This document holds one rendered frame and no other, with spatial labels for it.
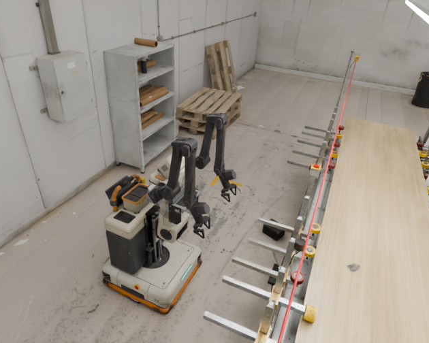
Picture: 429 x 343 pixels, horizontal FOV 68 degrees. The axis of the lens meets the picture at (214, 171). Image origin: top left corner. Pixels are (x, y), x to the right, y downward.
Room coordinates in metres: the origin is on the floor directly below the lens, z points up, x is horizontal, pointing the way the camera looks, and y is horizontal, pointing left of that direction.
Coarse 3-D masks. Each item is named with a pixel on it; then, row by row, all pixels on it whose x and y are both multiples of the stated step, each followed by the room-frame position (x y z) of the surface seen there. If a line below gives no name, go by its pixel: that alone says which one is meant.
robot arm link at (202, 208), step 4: (196, 200) 1.58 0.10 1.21; (188, 204) 1.52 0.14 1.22; (196, 204) 1.53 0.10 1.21; (200, 204) 1.52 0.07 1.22; (204, 204) 1.51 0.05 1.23; (188, 208) 1.52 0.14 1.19; (200, 208) 1.50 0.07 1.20; (204, 208) 1.49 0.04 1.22; (208, 208) 1.52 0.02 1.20; (200, 212) 1.49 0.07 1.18; (204, 212) 1.48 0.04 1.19; (208, 212) 1.50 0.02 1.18
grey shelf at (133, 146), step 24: (120, 48) 3.97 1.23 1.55; (144, 48) 4.06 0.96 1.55; (168, 48) 4.49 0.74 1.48; (120, 72) 3.71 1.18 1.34; (168, 72) 4.49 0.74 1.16; (120, 96) 3.72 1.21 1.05; (168, 96) 4.29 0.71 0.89; (120, 120) 3.74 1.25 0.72; (168, 120) 4.29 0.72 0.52; (120, 144) 3.75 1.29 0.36; (144, 144) 4.22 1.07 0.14; (168, 144) 4.27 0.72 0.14
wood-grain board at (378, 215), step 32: (352, 128) 3.60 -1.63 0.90; (384, 128) 3.67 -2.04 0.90; (352, 160) 2.80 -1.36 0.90; (384, 160) 2.84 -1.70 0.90; (416, 160) 2.89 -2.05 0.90; (352, 192) 2.23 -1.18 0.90; (384, 192) 2.27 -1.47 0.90; (416, 192) 2.30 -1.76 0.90; (352, 224) 1.82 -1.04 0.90; (384, 224) 1.84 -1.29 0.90; (416, 224) 1.87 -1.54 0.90; (320, 256) 1.48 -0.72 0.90; (352, 256) 1.50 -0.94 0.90; (384, 256) 1.52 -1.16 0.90; (416, 256) 1.54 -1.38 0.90; (320, 288) 1.23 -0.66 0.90; (352, 288) 1.24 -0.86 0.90; (384, 288) 1.26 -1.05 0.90; (416, 288) 1.28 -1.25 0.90; (320, 320) 1.02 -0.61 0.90; (352, 320) 1.03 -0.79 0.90; (384, 320) 1.05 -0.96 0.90; (416, 320) 1.06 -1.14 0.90
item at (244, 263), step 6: (234, 258) 1.44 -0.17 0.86; (240, 258) 1.45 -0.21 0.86; (240, 264) 1.42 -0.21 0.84; (246, 264) 1.40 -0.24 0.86; (252, 264) 1.40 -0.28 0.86; (258, 270) 1.37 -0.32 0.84; (264, 270) 1.36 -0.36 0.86; (270, 270) 1.36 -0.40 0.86; (276, 276) 1.33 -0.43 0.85; (288, 276) 1.33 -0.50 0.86; (288, 282) 1.30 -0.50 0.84
